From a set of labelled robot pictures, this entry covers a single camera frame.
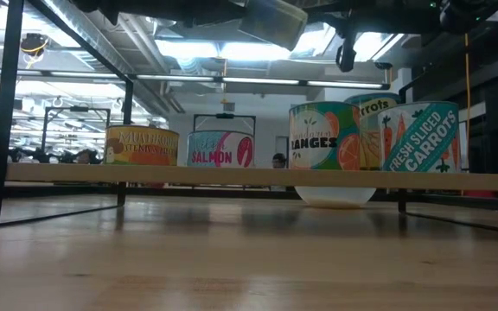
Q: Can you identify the black round hanging device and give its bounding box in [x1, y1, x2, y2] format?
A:
[18, 31, 52, 58]

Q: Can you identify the short mushrooms can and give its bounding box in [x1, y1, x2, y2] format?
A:
[104, 124, 180, 167]

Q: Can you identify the yellow carrots can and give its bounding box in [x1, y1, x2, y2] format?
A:
[344, 92, 402, 170]

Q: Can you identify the translucent plastic bowl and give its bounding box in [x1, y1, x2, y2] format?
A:
[294, 186, 378, 211]

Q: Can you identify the mandarin oranges can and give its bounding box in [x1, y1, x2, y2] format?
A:
[288, 101, 361, 171]

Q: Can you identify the short salmon can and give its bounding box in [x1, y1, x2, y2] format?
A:
[186, 130, 255, 168]

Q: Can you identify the wooden shelf with black frame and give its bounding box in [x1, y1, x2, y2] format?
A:
[0, 0, 498, 238]

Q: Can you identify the fresh sliced carrots can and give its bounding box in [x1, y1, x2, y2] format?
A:
[377, 101, 462, 174]

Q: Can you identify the LED light bar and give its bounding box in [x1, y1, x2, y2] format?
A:
[0, 67, 392, 91]

